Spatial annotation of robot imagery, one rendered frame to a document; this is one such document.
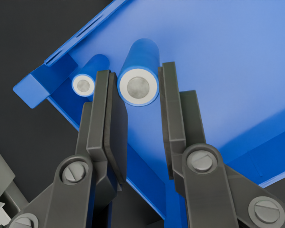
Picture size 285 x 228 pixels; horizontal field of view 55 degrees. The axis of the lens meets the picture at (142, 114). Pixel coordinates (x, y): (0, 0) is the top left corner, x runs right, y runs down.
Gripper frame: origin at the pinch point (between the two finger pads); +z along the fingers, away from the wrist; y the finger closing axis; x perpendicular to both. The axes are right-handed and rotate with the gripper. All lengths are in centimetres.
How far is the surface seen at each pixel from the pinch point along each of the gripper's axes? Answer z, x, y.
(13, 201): 31, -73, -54
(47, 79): 8.0, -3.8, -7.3
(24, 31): 57, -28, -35
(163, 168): 8.2, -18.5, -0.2
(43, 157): 41, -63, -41
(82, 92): 7.6, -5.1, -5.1
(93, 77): 8.2, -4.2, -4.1
